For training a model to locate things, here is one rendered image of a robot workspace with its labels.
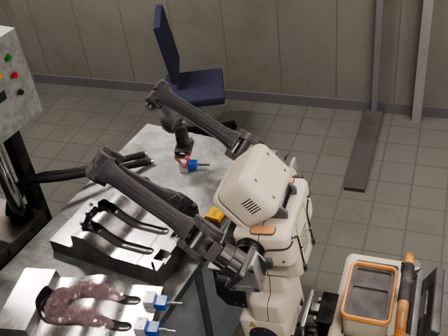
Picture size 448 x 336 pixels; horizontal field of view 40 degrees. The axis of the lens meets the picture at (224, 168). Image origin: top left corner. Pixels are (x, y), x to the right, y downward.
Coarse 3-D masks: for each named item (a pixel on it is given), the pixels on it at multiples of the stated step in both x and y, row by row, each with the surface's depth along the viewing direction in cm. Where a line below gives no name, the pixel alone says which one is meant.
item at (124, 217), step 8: (104, 200) 236; (96, 208) 233; (104, 208) 233; (112, 208) 236; (88, 216) 230; (120, 216) 233; (128, 216) 234; (80, 224) 227; (88, 224) 237; (96, 224) 228; (128, 224) 232; (136, 224) 233; (144, 224) 233; (96, 232) 225; (104, 232) 227; (152, 232) 228; (160, 232) 228; (168, 232) 227; (112, 240) 226; (120, 240) 227; (128, 248) 224; (136, 248) 223; (144, 248) 222; (152, 248) 221
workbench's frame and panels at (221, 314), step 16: (208, 272) 246; (192, 288) 236; (208, 288) 250; (192, 304) 239; (208, 304) 253; (224, 304) 269; (176, 320) 229; (192, 320) 242; (208, 320) 256; (224, 320) 273
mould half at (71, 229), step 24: (96, 216) 231; (144, 216) 236; (72, 240) 226; (96, 240) 223; (144, 240) 225; (168, 240) 223; (96, 264) 229; (120, 264) 221; (144, 264) 215; (168, 264) 218
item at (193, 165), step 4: (184, 160) 267; (192, 160) 268; (196, 160) 268; (184, 164) 265; (188, 164) 266; (192, 164) 266; (196, 164) 266; (200, 164) 267; (204, 164) 266; (208, 164) 266; (180, 168) 267; (188, 168) 267; (192, 168) 266; (196, 168) 266; (180, 172) 268; (184, 172) 268
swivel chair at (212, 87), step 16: (160, 16) 382; (160, 32) 371; (160, 48) 378; (176, 48) 414; (176, 64) 398; (176, 80) 392; (192, 80) 406; (208, 80) 404; (192, 96) 390; (208, 96) 388; (224, 96) 388; (192, 128) 424
